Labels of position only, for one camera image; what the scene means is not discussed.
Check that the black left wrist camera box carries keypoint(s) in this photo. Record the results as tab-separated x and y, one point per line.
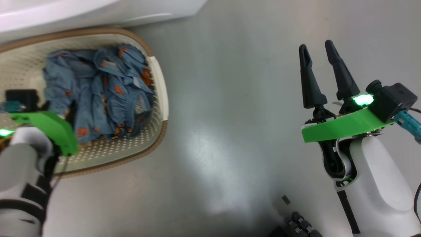
23	98

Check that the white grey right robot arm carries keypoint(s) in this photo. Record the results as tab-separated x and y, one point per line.
378	191

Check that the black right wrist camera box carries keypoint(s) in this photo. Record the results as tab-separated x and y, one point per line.
393	98

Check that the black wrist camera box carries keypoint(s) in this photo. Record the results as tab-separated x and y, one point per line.
393	98
23	98

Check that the cream basket with brown rim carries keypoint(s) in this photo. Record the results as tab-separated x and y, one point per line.
159	98

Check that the white front-load washing machine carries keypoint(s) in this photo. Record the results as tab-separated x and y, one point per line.
82	10

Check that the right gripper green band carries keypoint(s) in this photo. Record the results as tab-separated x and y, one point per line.
342	126

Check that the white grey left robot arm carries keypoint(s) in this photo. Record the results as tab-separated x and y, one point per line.
19	184

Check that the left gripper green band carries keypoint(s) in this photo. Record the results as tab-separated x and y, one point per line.
56	128

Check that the blue patterned clothes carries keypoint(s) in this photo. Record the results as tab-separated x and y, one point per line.
105	95

